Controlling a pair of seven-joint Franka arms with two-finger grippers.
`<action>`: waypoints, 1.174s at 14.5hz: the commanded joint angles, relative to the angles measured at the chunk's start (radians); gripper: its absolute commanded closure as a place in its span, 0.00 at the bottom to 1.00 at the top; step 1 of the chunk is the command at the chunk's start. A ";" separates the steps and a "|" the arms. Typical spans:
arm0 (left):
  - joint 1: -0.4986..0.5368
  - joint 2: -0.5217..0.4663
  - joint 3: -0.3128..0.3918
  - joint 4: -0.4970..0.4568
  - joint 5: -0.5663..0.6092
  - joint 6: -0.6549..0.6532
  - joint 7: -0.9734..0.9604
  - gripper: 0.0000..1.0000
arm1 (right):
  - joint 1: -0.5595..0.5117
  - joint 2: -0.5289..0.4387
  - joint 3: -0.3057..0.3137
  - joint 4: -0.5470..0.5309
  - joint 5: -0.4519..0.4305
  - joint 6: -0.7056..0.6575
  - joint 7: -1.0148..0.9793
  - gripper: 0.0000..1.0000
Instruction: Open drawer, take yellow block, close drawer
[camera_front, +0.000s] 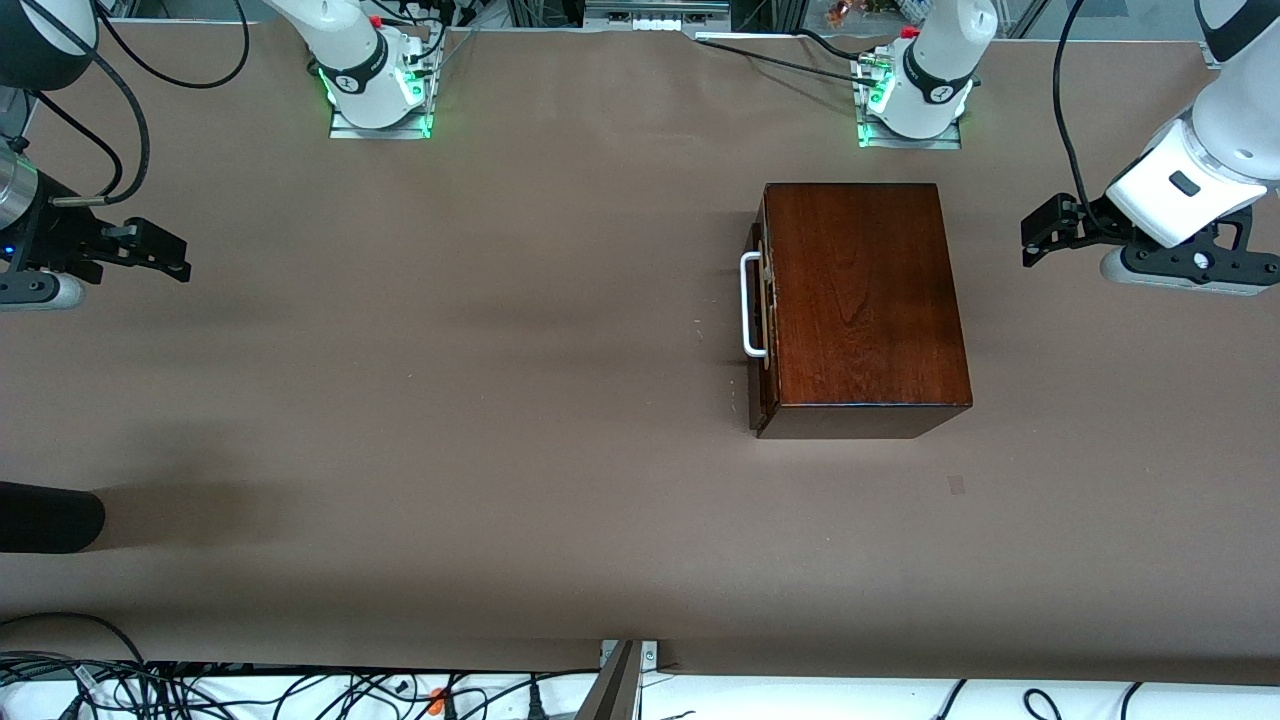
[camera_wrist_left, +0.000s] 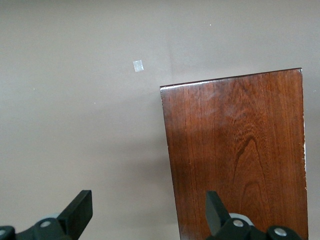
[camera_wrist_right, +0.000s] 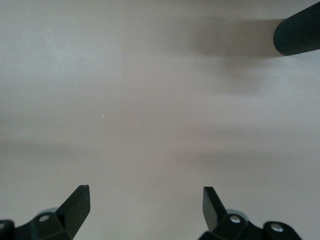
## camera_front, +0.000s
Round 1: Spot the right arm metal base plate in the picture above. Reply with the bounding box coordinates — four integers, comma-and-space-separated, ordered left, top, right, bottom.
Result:
330, 60, 433, 139

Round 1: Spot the long black table cable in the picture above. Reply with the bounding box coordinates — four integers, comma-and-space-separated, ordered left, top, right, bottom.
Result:
695, 33, 881, 86

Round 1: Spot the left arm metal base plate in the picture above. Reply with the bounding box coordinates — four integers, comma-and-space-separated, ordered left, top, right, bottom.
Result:
856, 55, 963, 151

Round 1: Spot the dark metal post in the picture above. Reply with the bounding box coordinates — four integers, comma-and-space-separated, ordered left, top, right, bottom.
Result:
575, 640, 641, 720

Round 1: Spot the black rounded cylinder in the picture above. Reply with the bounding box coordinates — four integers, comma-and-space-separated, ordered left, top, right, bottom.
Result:
0, 482, 106, 554

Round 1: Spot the black looping arm cable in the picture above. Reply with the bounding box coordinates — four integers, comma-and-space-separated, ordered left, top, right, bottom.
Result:
93, 0, 250, 91

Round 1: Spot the wooden drawer with white handle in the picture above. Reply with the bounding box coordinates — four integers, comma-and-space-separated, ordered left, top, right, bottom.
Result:
740, 190, 779, 437

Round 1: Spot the dark brown wooden cabinet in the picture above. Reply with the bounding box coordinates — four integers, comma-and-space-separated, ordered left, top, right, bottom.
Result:
756, 183, 973, 439

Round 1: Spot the tangled black cable bundle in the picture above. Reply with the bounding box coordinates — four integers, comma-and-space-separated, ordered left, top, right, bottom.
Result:
0, 612, 601, 720

